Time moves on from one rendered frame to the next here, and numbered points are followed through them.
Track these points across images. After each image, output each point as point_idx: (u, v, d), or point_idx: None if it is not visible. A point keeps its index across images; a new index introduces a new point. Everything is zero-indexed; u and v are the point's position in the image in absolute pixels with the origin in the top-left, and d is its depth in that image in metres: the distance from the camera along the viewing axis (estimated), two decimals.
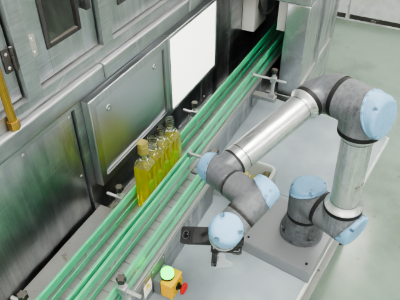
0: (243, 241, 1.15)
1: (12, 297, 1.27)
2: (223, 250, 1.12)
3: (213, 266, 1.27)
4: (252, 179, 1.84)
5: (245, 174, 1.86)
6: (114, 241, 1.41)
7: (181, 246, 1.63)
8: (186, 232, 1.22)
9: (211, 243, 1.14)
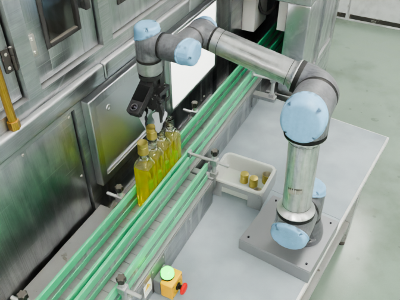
0: None
1: (12, 297, 1.27)
2: (161, 67, 1.36)
3: (162, 122, 1.46)
4: (252, 179, 1.84)
5: (245, 174, 1.86)
6: (114, 241, 1.41)
7: (181, 246, 1.63)
8: (132, 105, 1.36)
9: (150, 75, 1.35)
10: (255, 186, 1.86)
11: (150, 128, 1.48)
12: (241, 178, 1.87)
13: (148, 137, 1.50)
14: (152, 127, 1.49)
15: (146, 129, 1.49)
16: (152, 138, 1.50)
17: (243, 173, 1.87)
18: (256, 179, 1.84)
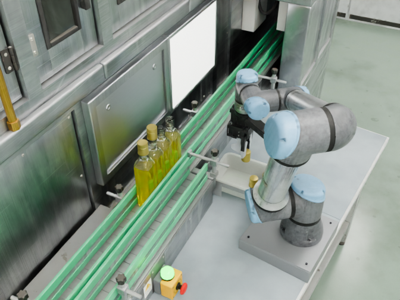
0: (233, 105, 1.70)
1: (12, 297, 1.27)
2: None
3: (250, 138, 1.80)
4: (252, 179, 1.84)
5: (247, 152, 1.79)
6: (114, 241, 1.41)
7: (181, 246, 1.63)
8: None
9: None
10: None
11: (151, 129, 1.48)
12: None
13: (149, 137, 1.50)
14: (152, 128, 1.49)
15: (147, 130, 1.49)
16: (153, 138, 1.50)
17: None
18: (256, 179, 1.84)
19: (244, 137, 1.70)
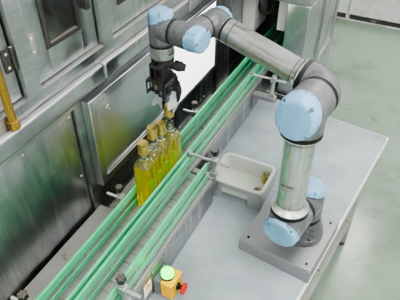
0: (151, 64, 1.40)
1: (12, 297, 1.27)
2: (151, 47, 1.42)
3: None
4: None
5: (161, 121, 1.55)
6: (114, 241, 1.41)
7: (181, 246, 1.63)
8: (180, 61, 1.53)
9: None
10: None
11: (151, 129, 1.48)
12: (162, 130, 1.55)
13: (149, 137, 1.50)
14: (152, 128, 1.49)
15: (147, 130, 1.49)
16: (153, 138, 1.50)
17: (159, 123, 1.54)
18: None
19: (179, 81, 1.48)
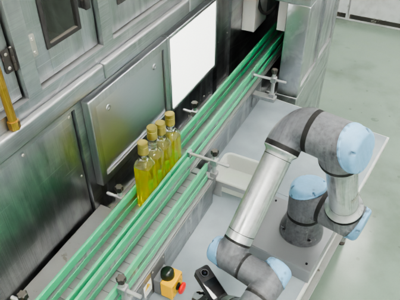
0: None
1: (12, 297, 1.27)
2: None
3: None
4: (172, 114, 1.58)
5: (161, 121, 1.55)
6: (114, 241, 1.41)
7: (181, 246, 1.63)
8: (206, 272, 1.27)
9: None
10: (174, 120, 1.61)
11: (151, 129, 1.48)
12: (162, 130, 1.55)
13: (149, 137, 1.50)
14: (152, 128, 1.49)
15: (147, 130, 1.49)
16: (153, 138, 1.50)
17: (159, 123, 1.54)
18: (172, 112, 1.59)
19: None
